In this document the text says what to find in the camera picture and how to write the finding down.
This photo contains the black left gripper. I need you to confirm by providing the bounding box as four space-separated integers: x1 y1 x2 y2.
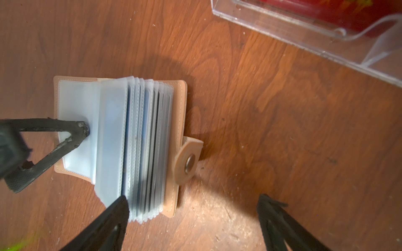
1 118 90 193

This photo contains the red VIP card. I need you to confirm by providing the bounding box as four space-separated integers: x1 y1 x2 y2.
264 0 402 32

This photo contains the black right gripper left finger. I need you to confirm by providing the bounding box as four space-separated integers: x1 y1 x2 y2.
62 196 129 251

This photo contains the clear acrylic card organizer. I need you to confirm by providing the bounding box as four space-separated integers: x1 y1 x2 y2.
211 1 402 87

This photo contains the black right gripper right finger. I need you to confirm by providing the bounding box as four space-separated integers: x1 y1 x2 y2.
256 194 330 251

